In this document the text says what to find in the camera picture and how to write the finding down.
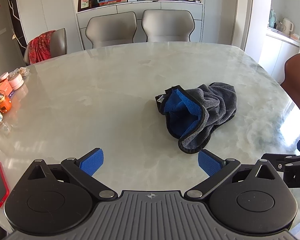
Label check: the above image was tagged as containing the beige dining chair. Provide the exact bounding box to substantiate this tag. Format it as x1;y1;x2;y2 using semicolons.
85;11;137;48
141;10;195;42

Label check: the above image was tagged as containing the chair with red cloth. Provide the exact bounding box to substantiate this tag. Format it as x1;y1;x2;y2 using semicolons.
24;28;67;66

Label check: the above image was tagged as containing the pink round tin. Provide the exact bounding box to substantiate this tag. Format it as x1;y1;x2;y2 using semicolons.
9;74;24;90

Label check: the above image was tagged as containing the brown leather chair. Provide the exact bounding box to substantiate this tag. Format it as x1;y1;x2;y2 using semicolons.
281;53;300;109

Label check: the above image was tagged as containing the red patterned cloth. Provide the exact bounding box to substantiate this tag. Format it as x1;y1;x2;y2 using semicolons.
28;30;55;64

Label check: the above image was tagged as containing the beige dining chair right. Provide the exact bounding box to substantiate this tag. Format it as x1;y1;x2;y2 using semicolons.
141;10;195;42

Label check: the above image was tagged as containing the teal ceramic jug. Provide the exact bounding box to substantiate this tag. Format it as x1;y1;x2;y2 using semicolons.
268;9;277;28

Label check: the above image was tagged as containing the framed picture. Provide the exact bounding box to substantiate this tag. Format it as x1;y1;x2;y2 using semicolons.
77;0;93;12

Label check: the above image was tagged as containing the orange box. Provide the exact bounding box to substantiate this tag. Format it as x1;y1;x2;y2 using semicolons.
0;79;13;98

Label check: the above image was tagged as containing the grey and blue towel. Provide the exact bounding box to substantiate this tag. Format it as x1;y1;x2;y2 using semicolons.
155;82;237;154

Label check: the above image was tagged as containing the beige dining chair left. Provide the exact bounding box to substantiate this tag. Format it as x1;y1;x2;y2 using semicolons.
85;11;137;48

